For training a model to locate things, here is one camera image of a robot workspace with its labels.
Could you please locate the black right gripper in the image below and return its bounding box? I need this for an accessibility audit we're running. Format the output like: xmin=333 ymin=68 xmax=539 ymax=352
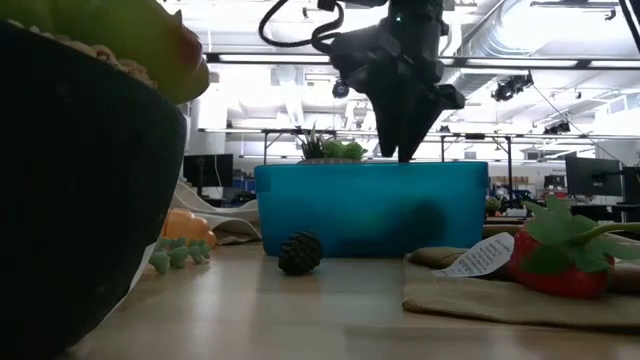
xmin=329 ymin=0 xmax=466 ymax=164

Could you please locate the black toy blackberry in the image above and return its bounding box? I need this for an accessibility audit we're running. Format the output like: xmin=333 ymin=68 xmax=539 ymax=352
xmin=277 ymin=231 xmax=324 ymax=277

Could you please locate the red toy strawberry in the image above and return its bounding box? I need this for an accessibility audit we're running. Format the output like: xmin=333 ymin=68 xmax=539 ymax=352
xmin=508 ymin=194 xmax=640 ymax=301

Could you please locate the orange toy fruit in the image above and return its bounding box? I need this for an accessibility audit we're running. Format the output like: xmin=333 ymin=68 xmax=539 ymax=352
xmin=160 ymin=208 xmax=218 ymax=247

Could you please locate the blue plastic tupperware container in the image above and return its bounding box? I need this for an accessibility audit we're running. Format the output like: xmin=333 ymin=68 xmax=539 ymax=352
xmin=253 ymin=160 xmax=489 ymax=259

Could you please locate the succulent in grey patterned pot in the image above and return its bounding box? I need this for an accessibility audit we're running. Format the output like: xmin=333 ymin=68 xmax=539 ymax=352
xmin=292 ymin=124 xmax=369 ymax=165

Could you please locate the background folding table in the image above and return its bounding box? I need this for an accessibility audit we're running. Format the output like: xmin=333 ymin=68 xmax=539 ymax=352
xmin=262 ymin=128 xmax=514 ymax=201

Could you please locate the black ceiling spotlight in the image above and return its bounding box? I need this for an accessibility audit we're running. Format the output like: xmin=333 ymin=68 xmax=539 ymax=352
xmin=492 ymin=73 xmax=535 ymax=103
xmin=542 ymin=119 xmax=571 ymax=135

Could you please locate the long ceiling light bar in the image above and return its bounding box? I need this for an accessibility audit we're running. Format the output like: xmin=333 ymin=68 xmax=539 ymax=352
xmin=204 ymin=52 xmax=640 ymax=70

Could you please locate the white printed cloth tag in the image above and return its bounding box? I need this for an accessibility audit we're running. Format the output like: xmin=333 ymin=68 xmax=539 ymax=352
xmin=433 ymin=232 xmax=515 ymax=279

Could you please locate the tan burlap cloth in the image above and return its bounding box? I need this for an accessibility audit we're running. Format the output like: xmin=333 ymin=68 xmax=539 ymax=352
xmin=402 ymin=224 xmax=640 ymax=334

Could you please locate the black monitor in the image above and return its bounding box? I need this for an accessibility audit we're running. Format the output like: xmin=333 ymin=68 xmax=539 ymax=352
xmin=182 ymin=153 xmax=235 ymax=189
xmin=565 ymin=157 xmax=623 ymax=197

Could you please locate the white checked dish towel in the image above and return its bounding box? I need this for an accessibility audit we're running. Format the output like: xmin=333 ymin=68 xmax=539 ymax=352
xmin=172 ymin=179 xmax=261 ymax=246

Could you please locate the succulent plant in black pot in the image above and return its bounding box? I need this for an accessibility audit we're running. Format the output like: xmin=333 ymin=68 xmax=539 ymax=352
xmin=0 ymin=0 xmax=214 ymax=360

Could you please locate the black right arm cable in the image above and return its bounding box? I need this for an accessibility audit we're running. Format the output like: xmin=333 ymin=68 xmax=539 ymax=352
xmin=258 ymin=0 xmax=346 ymax=54

